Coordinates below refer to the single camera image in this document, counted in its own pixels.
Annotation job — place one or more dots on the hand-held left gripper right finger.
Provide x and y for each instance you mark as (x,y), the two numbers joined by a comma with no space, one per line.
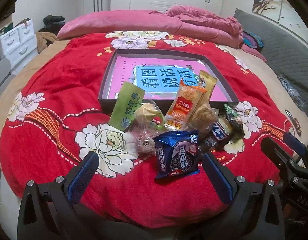
(216,178)

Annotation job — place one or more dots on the dark clothes pile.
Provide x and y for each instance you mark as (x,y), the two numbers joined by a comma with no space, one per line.
(52,21)

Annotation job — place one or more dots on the flower tree wall mural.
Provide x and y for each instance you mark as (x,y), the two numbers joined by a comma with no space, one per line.
(269,0)

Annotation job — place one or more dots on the beige bed sheet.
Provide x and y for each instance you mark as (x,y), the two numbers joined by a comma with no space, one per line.
(264,67)

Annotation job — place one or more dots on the blue cookie packet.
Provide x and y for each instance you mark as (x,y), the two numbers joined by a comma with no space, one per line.
(174,155)

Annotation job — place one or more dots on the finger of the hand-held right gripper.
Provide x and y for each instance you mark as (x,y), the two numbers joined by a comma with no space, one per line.
(274,152)
(294,140)

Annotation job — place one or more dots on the dark patterned cloth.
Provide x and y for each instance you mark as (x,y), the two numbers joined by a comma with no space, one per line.
(291,92)

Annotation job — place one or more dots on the orange white cracker packet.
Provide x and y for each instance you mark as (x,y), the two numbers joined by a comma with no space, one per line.
(181,105)

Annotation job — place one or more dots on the dark shallow cardboard box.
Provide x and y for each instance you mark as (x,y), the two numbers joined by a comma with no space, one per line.
(105,103)

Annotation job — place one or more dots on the brown chocolate bar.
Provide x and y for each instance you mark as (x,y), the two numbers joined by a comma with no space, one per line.
(219,132)

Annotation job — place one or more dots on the clear candies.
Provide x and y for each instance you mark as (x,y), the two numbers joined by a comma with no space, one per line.
(144,142)

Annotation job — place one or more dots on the purple teal clothes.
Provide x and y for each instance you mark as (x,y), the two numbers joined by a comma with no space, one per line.
(251,41)

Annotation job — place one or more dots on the dark green snack packet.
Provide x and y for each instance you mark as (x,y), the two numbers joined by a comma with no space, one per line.
(234,120)

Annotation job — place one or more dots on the red floral blanket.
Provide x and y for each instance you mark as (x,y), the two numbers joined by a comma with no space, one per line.
(56,92)

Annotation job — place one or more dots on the white drawer cabinet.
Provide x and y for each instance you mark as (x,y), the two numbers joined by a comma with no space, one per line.
(18,42)

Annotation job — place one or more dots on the grey quilted headboard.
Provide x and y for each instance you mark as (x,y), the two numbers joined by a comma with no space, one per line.
(281,45)

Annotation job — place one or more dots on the pink picture book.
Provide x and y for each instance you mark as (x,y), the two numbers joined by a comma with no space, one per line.
(124,67)

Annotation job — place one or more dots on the yellow gold snack packet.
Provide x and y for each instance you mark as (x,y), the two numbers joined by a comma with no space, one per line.
(210,87)

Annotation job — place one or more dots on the crumpled pink quilt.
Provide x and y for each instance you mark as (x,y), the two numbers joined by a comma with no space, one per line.
(206,27)

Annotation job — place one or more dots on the small dark wrapped candy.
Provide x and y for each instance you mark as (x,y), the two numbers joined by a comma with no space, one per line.
(209,143)

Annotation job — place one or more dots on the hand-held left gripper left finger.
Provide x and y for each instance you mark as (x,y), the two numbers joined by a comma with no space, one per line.
(84,173)

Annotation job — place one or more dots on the brown knitted blanket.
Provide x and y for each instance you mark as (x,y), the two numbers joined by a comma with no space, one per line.
(45,41)

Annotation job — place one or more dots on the yellow pastry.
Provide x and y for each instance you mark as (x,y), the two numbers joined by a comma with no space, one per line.
(146,112)

